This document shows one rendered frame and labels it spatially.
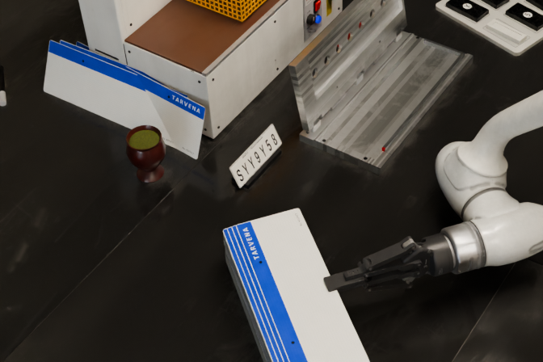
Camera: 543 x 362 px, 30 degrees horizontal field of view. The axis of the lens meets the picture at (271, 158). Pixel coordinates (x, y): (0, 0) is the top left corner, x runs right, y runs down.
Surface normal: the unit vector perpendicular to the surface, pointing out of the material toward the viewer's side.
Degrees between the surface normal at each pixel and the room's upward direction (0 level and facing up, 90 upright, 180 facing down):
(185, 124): 69
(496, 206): 7
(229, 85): 90
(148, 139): 0
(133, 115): 63
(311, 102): 80
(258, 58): 90
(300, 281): 0
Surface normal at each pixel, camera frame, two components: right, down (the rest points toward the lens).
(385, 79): -0.04, -0.70
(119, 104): -0.50, 0.23
